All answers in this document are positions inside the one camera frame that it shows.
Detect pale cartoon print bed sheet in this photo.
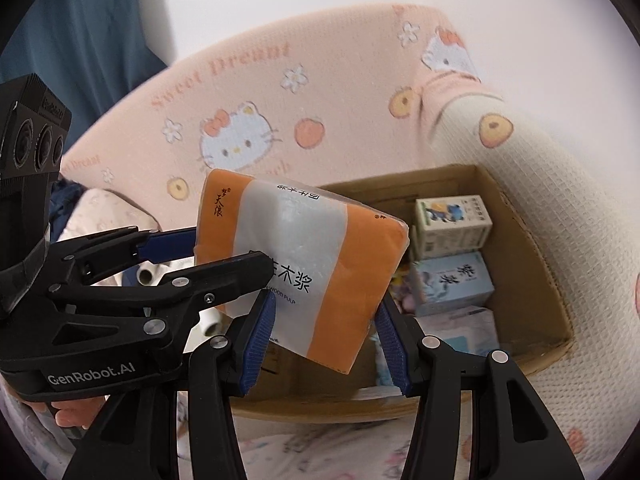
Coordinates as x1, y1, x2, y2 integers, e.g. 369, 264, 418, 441
0, 375, 601, 480

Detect blue wet wipes pack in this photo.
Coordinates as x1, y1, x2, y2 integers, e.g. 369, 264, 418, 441
414, 306, 502, 357

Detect light blue printed carton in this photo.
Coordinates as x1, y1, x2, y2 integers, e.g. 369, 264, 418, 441
410, 251, 496, 318

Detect blue curtain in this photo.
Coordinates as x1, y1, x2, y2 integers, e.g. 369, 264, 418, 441
0, 0, 177, 128

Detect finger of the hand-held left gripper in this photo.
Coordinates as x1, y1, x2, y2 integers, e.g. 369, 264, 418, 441
47, 251, 273, 348
52, 226, 198, 281

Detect pink cat print blanket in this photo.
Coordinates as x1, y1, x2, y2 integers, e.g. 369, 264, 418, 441
55, 2, 640, 466

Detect orange and white tissue pack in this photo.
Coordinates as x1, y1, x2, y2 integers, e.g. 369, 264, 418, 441
192, 169, 411, 376

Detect person's left hand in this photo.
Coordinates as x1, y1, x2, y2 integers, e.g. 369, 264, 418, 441
30, 394, 109, 430

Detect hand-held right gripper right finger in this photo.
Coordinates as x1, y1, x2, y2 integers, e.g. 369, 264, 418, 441
375, 300, 586, 480

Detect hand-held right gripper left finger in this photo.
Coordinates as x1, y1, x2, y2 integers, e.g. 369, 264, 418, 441
60, 290, 278, 480

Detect green and white carton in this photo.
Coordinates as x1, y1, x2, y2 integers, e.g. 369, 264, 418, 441
414, 195, 493, 262

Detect yellow cartoon print box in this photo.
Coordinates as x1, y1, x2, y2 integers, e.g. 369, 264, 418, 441
392, 270, 418, 315

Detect dark blue cloth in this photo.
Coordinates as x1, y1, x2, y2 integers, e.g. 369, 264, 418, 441
49, 176, 87, 243

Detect white paper roll tube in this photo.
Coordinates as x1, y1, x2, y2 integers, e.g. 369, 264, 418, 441
137, 264, 167, 287
199, 309, 224, 337

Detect brown cardboard box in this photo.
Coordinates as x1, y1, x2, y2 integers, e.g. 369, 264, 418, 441
240, 162, 576, 418

